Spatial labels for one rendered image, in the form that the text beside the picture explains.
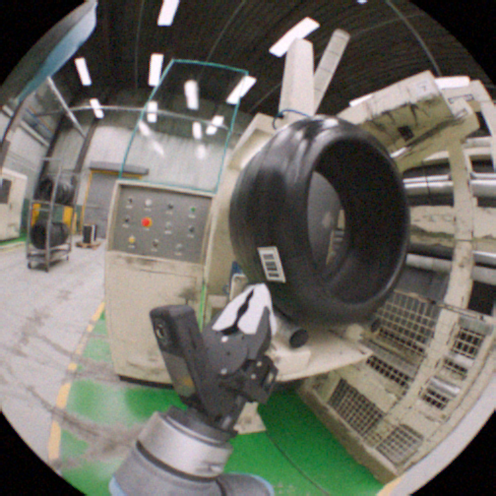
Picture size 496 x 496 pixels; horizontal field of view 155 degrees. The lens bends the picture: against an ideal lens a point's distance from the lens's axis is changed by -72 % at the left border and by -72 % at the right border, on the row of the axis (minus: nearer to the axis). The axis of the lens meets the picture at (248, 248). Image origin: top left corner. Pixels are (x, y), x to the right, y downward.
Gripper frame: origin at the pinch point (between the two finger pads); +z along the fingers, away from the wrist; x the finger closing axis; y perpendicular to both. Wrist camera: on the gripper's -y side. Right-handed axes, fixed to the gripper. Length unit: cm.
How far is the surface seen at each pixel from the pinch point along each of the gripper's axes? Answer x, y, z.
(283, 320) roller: -3.8, 16.6, 6.7
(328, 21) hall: 225, -385, 615
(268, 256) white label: -0.7, 0.0, 7.4
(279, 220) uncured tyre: 2.5, -4.3, 10.3
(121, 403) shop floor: -100, 54, -48
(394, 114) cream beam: 44, -15, 63
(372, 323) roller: 15.7, 34.4, 16.3
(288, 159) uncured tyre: 6.1, -12.3, 16.6
